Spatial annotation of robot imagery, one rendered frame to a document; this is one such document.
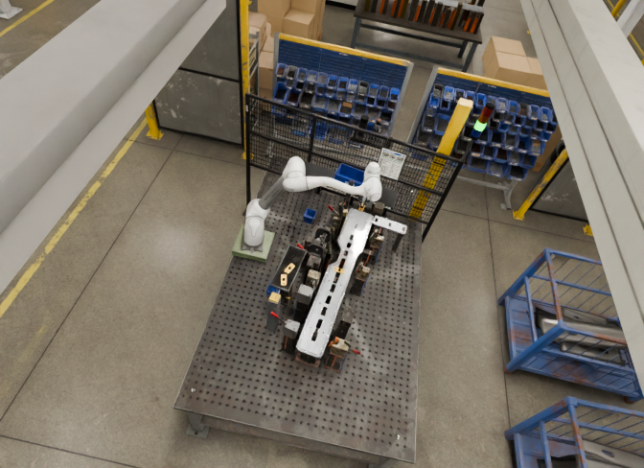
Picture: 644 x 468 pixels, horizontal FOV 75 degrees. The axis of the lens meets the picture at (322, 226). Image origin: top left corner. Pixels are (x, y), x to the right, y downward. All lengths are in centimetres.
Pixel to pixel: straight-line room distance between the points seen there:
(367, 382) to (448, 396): 115
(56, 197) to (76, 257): 418
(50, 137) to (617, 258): 67
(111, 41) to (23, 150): 24
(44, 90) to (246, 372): 271
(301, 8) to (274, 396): 576
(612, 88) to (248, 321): 292
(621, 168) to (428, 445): 350
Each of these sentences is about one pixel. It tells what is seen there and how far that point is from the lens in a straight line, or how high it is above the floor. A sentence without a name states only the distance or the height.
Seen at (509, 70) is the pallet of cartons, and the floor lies 133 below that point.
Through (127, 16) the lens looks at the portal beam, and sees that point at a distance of 79.
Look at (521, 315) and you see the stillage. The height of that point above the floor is 16.
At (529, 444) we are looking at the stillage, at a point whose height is 16.
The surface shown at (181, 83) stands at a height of 86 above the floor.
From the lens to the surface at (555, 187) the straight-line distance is 558.
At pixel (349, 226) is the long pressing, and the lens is 352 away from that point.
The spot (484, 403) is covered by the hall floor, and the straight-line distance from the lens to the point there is 430.
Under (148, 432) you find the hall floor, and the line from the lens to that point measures 386.
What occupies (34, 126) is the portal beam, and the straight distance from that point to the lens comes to 59.
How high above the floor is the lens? 367
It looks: 50 degrees down
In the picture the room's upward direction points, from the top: 12 degrees clockwise
